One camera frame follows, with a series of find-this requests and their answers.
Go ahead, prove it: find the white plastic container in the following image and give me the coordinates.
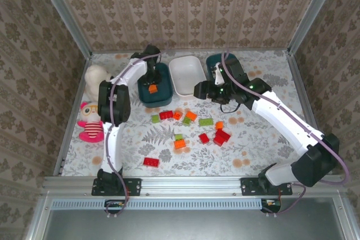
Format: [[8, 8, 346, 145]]
[[168, 56, 207, 97]]

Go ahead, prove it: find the dark teal plastic container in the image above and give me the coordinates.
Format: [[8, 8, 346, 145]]
[[205, 53, 242, 83], [137, 62, 173, 108]]

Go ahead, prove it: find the white plush bear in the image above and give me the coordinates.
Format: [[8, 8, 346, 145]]
[[85, 65, 114, 102]]

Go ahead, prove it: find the pink striped plush doll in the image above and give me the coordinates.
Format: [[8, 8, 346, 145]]
[[77, 101, 105, 143]]

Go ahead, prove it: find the small right circuit board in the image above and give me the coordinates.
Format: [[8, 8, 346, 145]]
[[261, 198, 282, 213]]

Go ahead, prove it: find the small circuit board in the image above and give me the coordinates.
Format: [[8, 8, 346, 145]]
[[105, 199, 129, 214], [261, 198, 282, 213]]

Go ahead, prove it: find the small left circuit board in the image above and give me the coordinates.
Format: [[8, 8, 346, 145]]
[[105, 199, 129, 214]]

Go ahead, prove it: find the grey metal lower panel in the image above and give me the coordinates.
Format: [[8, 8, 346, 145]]
[[24, 194, 358, 240]]

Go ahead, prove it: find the thin black right gripper cable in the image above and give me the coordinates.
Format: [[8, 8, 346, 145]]
[[220, 101, 241, 114]]

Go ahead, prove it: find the aluminium back rail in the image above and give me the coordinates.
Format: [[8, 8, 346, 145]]
[[91, 48, 289, 55]]

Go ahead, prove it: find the aluminium right side rail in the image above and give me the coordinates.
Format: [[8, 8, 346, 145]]
[[286, 51, 320, 131]]

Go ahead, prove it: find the aluminium front mounting rail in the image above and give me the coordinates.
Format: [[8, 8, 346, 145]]
[[42, 176, 347, 197]]

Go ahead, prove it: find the aluminium left frame post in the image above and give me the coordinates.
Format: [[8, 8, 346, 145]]
[[33, 0, 93, 58]]

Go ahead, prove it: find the aluminium frame post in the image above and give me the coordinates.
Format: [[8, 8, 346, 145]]
[[286, 0, 343, 57], [33, 0, 93, 58]]

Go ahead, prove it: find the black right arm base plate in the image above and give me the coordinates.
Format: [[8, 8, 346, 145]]
[[240, 177, 293, 197]]

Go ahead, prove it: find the aluminium left side rail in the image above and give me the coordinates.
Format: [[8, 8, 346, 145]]
[[52, 54, 93, 178]]

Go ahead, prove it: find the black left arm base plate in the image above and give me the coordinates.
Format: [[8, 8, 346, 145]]
[[91, 177, 142, 197]]

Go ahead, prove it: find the aluminium right frame post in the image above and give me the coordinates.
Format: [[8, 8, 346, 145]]
[[286, 0, 343, 57]]

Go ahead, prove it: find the grey slotted cable duct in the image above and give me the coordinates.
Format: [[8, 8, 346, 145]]
[[51, 198, 264, 210]]

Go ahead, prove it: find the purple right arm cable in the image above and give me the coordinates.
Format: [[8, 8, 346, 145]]
[[222, 50, 351, 218]]

